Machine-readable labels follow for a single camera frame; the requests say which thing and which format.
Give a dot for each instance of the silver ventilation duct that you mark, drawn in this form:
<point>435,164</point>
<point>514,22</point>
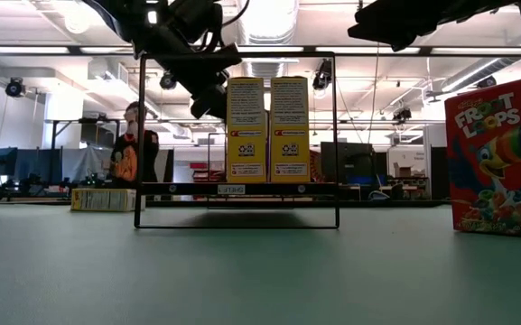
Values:
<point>267,20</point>

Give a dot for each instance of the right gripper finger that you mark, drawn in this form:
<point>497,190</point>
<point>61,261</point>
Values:
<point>368,29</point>
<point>402,45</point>

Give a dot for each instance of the white partition panel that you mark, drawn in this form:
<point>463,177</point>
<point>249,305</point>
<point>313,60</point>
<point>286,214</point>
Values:
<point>166,164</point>

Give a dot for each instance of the red Froot Loops cereal box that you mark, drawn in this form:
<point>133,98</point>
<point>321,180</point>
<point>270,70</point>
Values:
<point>499,158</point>

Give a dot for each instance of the black monitor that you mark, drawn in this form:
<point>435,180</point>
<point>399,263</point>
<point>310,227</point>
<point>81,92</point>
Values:
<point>346,160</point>

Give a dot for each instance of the black aluminium rig frame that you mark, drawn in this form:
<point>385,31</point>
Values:
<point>16,201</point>

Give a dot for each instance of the brown cardboard box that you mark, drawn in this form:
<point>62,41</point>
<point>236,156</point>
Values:
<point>404,171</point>

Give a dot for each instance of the black equipment rack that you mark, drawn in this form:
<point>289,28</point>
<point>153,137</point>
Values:
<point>99,133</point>

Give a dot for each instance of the black ceiling spotlight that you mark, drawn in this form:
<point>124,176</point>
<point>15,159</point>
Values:
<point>486,82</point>
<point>402,115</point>
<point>15,88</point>
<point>168,81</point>

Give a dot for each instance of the orange patterned poster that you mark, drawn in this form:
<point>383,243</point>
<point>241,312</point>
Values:
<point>314,167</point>

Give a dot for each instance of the yellow Corn Pops cereal box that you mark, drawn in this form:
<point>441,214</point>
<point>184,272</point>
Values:
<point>290,131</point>
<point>246,131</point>
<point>104,200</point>

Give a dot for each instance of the person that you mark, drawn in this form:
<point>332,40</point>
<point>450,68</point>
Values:
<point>127,153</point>

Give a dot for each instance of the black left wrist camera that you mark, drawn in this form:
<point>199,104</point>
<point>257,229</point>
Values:
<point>194,20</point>

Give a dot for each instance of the wooden shelf black metal frame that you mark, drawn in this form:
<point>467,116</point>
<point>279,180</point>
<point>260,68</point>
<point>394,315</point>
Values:
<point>278,188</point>

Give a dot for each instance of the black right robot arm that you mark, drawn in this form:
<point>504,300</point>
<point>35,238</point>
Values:
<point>490,9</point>

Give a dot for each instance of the blue desk partition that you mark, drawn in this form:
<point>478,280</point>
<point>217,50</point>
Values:
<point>25,162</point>

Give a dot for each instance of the black hanging camera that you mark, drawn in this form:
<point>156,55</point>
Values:
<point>323,74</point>

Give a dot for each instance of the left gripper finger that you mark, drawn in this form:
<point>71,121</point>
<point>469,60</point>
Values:
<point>224,54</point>

